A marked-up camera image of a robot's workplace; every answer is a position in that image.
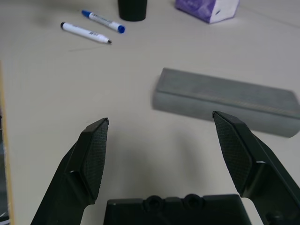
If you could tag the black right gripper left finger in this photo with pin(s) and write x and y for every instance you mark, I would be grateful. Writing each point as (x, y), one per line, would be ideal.
(77, 168)

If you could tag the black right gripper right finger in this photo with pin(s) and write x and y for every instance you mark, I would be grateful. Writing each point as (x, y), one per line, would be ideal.
(246, 159)

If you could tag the grey glasses case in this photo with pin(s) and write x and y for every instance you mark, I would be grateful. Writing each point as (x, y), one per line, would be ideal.
(222, 100)

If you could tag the white marker with black tip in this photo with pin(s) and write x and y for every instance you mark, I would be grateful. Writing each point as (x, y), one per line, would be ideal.
(84, 31)

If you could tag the white marker with blue cap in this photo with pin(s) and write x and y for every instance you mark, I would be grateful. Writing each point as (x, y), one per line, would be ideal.
(103, 21)

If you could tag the purple tissue box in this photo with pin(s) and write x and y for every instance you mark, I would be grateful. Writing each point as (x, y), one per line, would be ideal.
(206, 7)

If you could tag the black plastic cup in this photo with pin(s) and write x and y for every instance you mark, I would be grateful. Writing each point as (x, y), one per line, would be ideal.
(132, 9)

